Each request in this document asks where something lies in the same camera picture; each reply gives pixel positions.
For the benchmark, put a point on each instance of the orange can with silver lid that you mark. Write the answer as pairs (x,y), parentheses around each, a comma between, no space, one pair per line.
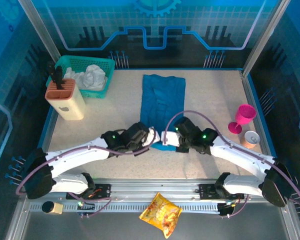
(252,138)

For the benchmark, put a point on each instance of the yellow snack bag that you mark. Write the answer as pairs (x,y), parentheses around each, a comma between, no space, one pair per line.
(162,212)

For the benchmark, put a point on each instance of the green plastic mesh basket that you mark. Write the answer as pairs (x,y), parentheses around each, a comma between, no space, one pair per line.
(85,61)

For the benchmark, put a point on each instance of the small black controller board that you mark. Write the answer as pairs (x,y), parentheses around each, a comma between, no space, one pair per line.
(86,206)
(225,210)

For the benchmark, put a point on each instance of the pink plastic goblet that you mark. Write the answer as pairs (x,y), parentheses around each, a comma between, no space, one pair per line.
(245,115)

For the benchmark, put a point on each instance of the aluminium mounting rail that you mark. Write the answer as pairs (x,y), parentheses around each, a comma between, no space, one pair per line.
(152,186)

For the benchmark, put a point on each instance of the blue t-shirt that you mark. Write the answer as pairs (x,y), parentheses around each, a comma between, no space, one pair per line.
(162,95)

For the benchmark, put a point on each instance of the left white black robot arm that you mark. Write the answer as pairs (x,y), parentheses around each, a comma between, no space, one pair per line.
(72,156)

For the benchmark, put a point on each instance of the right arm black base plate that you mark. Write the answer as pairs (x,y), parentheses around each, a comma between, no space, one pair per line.
(205,191)

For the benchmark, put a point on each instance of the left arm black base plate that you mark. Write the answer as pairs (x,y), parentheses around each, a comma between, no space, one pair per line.
(106,190)

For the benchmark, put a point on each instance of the beige knife block orange top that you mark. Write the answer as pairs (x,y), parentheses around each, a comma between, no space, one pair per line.
(65,105)

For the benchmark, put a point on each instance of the beige bottle with black cap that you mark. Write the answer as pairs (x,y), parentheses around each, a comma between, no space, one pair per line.
(55,208)

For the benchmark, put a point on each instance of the crumpled white t-shirt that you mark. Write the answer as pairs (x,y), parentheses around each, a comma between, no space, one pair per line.
(95,75)

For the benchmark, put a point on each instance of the aluminium frame post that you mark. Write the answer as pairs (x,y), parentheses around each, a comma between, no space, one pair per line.
(40,30)
(262,35)

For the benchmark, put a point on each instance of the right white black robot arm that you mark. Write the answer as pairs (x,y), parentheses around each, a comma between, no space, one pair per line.
(240,155)

